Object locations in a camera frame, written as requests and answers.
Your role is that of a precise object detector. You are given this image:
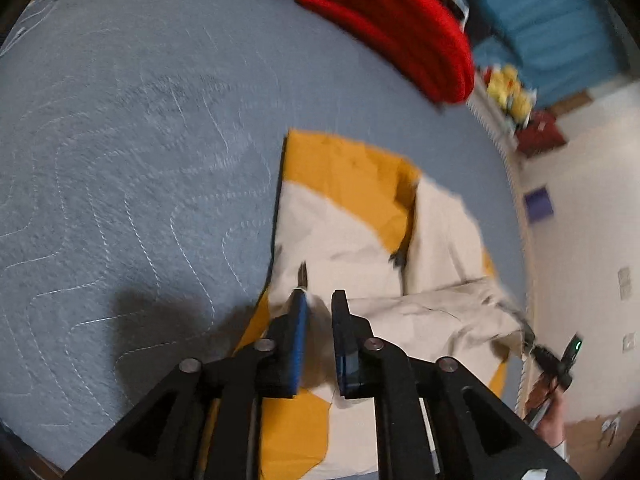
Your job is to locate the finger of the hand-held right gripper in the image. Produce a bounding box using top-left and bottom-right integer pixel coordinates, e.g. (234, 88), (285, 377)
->
(517, 317), (539, 357)

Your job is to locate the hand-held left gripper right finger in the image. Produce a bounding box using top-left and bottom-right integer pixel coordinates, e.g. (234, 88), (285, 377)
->
(331, 289), (581, 480)

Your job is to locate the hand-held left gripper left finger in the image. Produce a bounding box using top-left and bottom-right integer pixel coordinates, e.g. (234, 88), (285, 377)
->
(65, 289), (311, 480)

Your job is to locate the beige and orange hooded jacket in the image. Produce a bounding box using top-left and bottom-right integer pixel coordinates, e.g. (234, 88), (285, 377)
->
(207, 129), (538, 480)

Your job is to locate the person's right hand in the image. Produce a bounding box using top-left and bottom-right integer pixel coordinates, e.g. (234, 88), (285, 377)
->
(530, 376), (569, 461)

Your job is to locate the purple box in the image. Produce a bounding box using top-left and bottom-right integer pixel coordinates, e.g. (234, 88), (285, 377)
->
(524, 186), (555, 222)

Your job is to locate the red patterned cushion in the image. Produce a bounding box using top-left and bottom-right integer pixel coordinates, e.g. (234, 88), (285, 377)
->
(516, 111), (568, 159)

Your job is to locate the yellow plush toy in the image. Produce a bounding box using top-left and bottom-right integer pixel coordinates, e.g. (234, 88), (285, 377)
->
(505, 85), (536, 122)
(486, 64), (518, 103)

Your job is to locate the blue-grey quilted mattress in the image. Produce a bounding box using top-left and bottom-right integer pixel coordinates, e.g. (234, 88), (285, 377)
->
(0, 0), (531, 476)

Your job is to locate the blue curtain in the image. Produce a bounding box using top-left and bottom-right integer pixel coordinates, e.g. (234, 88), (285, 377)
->
(470, 0), (632, 108)

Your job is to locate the red folded blanket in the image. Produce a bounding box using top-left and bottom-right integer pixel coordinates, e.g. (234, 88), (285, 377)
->
(298, 0), (476, 106)

